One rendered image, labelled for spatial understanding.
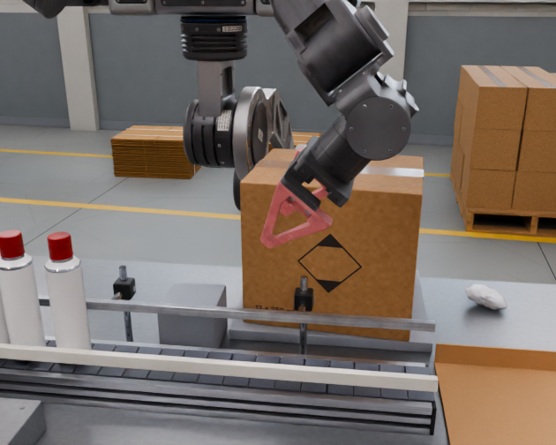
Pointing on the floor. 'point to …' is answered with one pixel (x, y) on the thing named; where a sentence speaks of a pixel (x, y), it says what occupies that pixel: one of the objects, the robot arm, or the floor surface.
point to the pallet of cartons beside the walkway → (514, 148)
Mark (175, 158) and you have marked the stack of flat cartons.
